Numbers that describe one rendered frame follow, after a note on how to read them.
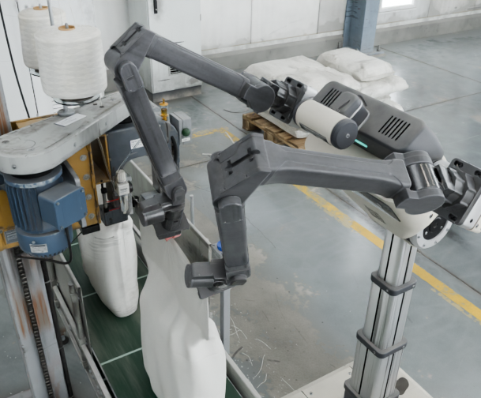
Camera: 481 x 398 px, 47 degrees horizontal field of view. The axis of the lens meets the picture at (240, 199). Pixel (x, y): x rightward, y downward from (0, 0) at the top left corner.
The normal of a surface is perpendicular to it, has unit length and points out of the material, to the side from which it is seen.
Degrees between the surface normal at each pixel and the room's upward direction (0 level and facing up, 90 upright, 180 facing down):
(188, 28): 90
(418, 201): 120
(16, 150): 0
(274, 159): 35
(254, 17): 90
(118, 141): 90
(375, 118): 40
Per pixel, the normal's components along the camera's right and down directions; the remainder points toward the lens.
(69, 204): 0.83, 0.29
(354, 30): -0.86, 0.25
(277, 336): 0.01, -0.86
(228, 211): 0.16, 0.87
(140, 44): 0.49, 0.50
